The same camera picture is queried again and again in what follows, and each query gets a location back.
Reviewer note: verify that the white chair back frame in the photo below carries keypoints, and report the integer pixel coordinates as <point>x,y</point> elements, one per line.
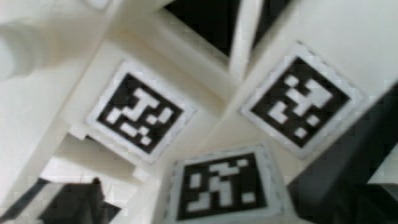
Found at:
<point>145,80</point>

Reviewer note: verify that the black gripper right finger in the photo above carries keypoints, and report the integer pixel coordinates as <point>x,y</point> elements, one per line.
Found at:
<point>336,199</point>

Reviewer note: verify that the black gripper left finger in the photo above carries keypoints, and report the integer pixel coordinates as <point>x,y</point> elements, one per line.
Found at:
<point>60,203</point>

